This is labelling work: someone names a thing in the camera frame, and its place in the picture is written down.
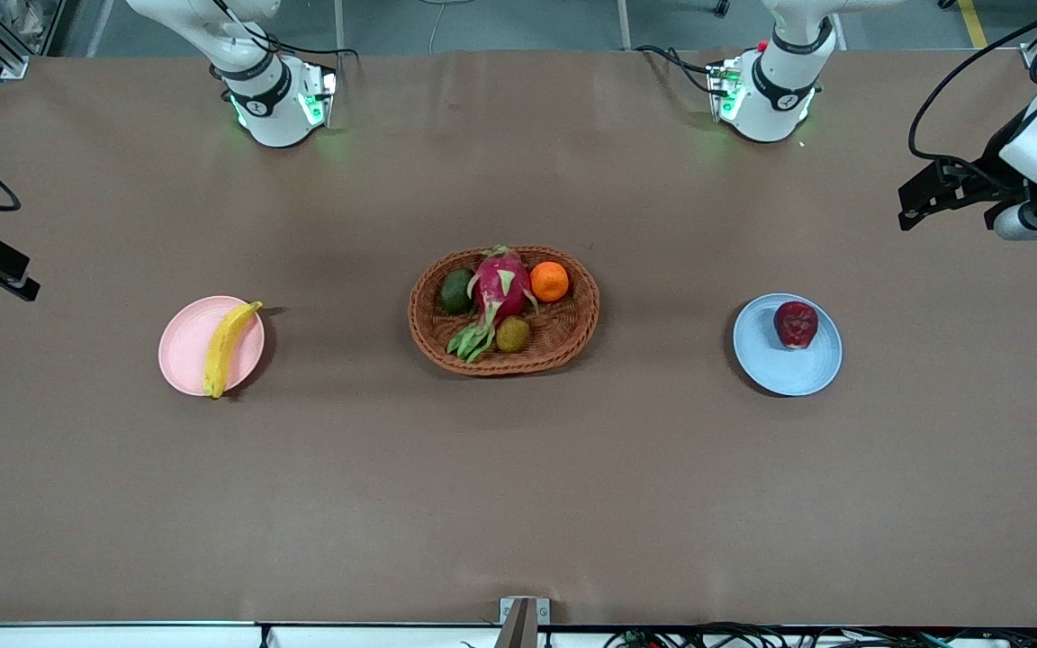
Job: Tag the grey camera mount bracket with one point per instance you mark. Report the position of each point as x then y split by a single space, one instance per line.
523 621

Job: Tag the pink dragon fruit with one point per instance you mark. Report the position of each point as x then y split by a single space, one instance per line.
500 283

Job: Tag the yellow banana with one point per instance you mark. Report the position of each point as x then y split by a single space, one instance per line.
223 351

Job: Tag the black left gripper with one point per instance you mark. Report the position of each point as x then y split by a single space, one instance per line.
989 181

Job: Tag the dark green avocado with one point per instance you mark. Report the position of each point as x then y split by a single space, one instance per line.
456 292

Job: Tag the table cover sheet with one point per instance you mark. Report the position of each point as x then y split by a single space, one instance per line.
518 495

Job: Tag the oval wicker basket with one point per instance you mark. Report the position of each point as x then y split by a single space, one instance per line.
563 337

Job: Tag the blue round plate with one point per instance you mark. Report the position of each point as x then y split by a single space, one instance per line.
780 373

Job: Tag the orange mandarin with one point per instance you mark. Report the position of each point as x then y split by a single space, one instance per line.
549 281

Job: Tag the dark red apple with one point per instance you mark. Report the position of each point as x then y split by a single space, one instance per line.
796 325

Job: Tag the pink round plate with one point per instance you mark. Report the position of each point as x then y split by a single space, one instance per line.
185 346

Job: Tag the grey metal post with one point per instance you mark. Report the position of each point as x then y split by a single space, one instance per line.
338 22
624 22

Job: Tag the brown-green kiwi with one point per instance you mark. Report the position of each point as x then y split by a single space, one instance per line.
512 334

